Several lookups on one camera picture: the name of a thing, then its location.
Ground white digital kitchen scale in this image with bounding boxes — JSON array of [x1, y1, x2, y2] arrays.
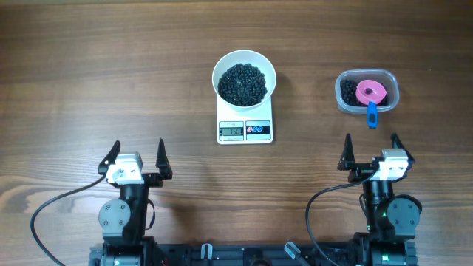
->
[[216, 98, 273, 145]]

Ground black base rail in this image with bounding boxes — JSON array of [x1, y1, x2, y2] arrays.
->
[[88, 242, 418, 266]]

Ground left black camera cable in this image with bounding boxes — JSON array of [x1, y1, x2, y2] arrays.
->
[[29, 174, 108, 266]]

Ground white bowl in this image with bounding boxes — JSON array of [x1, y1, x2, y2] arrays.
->
[[211, 50, 277, 111]]

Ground black beans in bowl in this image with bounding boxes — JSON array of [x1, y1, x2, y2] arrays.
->
[[217, 64, 268, 107]]

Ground black beans pile in container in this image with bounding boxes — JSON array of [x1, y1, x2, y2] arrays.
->
[[340, 79, 388, 107]]

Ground clear plastic container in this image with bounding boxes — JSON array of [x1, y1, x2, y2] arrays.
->
[[335, 69, 400, 115]]

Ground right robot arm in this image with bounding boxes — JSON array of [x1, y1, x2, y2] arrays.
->
[[337, 134, 422, 265]]

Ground right black camera cable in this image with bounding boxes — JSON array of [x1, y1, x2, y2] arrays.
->
[[304, 162, 381, 266]]

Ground black camera cable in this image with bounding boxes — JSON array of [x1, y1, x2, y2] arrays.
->
[[304, 162, 381, 266], [29, 174, 108, 266]]

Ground pink scoop blue handle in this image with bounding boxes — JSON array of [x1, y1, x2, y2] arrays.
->
[[355, 80, 387, 129]]

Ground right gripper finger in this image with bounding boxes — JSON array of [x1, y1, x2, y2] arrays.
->
[[337, 133, 355, 171], [390, 133, 415, 163]]

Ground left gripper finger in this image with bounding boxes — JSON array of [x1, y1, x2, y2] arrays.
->
[[155, 138, 173, 180], [98, 140, 120, 175]]

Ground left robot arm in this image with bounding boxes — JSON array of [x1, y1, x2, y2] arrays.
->
[[89, 140, 173, 266]]

